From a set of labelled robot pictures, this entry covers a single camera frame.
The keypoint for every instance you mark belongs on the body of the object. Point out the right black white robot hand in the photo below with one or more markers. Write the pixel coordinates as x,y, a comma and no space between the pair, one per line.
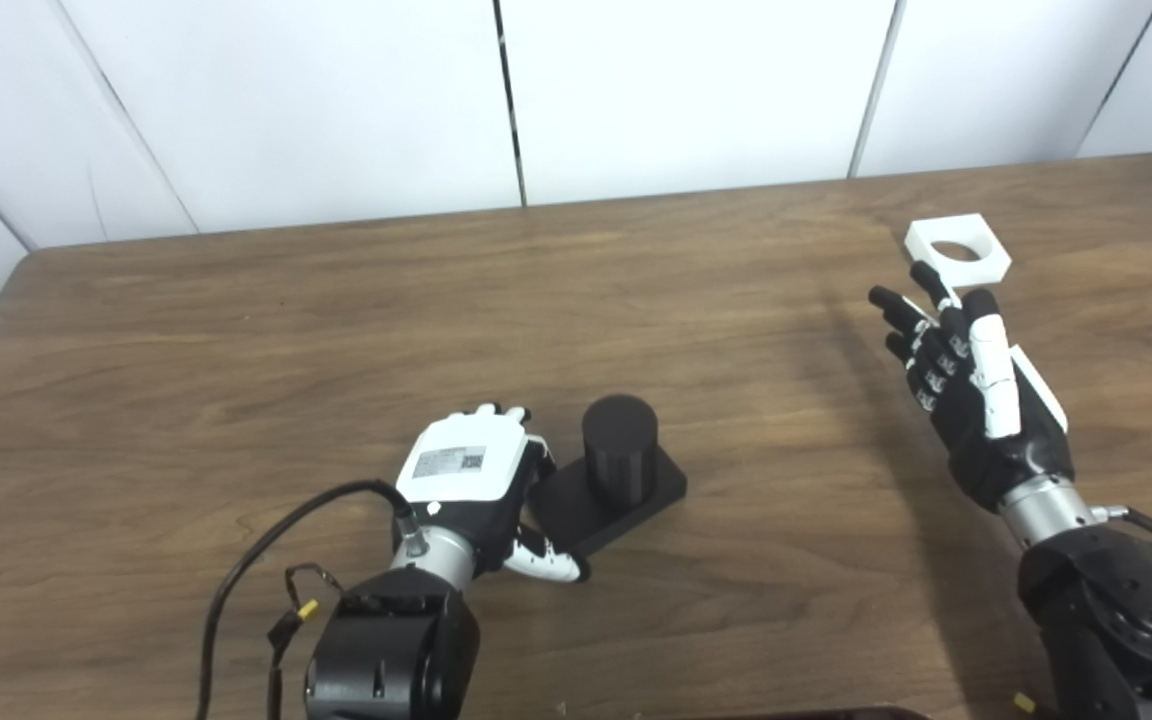
986,420

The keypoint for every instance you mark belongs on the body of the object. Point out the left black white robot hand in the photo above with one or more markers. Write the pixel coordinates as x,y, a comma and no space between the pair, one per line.
461,470

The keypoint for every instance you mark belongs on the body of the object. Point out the black peg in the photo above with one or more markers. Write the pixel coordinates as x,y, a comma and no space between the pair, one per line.
616,460

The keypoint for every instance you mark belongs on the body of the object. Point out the white square piece with hole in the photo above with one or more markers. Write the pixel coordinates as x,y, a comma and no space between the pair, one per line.
931,240

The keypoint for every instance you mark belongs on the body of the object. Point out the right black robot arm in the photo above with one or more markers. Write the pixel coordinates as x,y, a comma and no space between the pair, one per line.
1116,600

